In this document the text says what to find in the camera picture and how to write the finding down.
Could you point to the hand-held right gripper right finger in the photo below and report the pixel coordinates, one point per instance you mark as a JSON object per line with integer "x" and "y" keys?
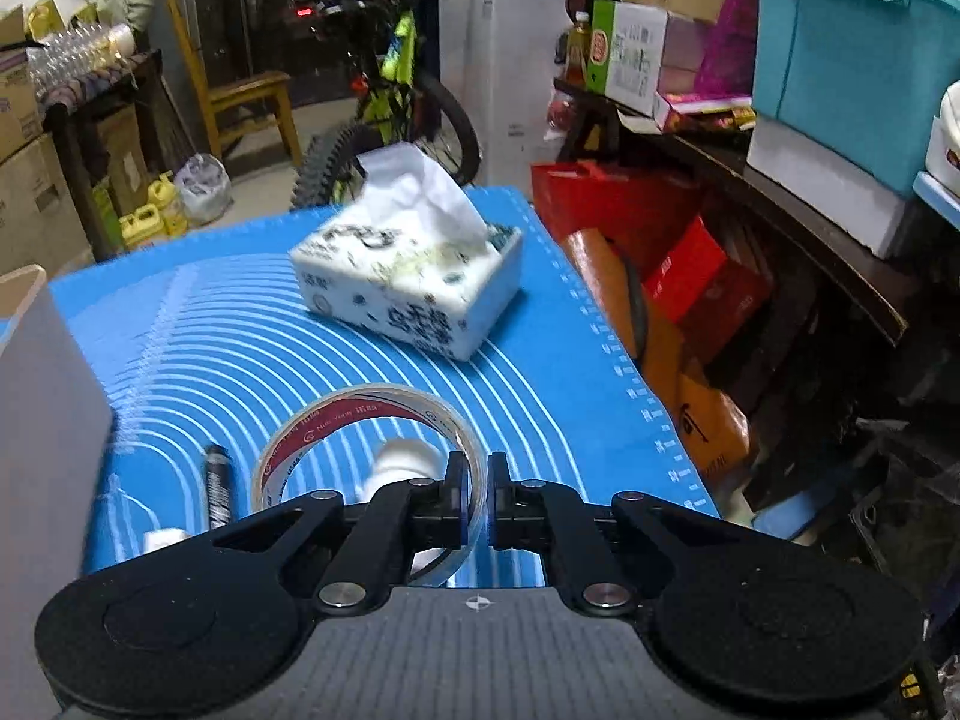
{"x": 496, "y": 483}

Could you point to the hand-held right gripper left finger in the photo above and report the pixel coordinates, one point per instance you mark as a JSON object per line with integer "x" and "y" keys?
{"x": 456, "y": 481}

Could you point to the clear tape roll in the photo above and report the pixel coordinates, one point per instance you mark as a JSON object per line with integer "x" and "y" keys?
{"x": 315, "y": 427}

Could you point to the white patterned tissue box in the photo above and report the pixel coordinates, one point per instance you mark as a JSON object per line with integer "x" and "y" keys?
{"x": 409, "y": 285}

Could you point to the orange paper bag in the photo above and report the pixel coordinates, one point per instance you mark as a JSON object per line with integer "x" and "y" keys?
{"x": 675, "y": 382}

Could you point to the black marker pen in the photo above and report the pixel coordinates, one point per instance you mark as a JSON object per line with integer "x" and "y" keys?
{"x": 218, "y": 487}

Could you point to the blue silicone mat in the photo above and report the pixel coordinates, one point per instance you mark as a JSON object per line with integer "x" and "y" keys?
{"x": 247, "y": 360}

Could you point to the red cardboard box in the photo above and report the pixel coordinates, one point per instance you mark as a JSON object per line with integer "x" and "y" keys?
{"x": 701, "y": 274}

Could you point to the red gift bag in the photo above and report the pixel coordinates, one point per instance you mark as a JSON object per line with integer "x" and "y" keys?
{"x": 600, "y": 199}

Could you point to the white plastic bag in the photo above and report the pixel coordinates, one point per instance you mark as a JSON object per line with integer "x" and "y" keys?
{"x": 202, "y": 187}

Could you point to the dark wooden table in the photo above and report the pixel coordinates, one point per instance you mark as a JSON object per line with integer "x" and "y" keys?
{"x": 757, "y": 187}

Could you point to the green and black bicycle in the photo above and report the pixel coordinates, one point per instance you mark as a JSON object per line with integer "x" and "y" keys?
{"x": 390, "y": 90}

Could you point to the yellow oil jug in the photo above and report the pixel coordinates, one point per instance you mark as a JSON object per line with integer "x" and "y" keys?
{"x": 146, "y": 225}

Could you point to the grey storage box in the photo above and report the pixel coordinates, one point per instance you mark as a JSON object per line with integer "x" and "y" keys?
{"x": 41, "y": 480}

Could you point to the white refrigerator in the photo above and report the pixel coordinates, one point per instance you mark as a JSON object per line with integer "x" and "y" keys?
{"x": 499, "y": 52}

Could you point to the white foam box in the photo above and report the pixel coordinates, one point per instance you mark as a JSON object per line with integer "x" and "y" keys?
{"x": 817, "y": 187}

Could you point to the wooden chair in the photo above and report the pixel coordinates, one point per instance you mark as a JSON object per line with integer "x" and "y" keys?
{"x": 240, "y": 101}

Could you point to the yellow drink bottle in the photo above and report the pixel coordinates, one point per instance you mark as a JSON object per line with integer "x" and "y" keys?
{"x": 576, "y": 49}

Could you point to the green and white carton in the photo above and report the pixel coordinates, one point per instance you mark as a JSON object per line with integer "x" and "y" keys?
{"x": 626, "y": 52}

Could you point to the teal plastic storage bin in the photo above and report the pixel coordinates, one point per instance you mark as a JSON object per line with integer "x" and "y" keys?
{"x": 847, "y": 67}

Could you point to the pack of clear water bottles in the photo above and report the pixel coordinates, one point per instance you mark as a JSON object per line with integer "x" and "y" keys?
{"x": 82, "y": 52}

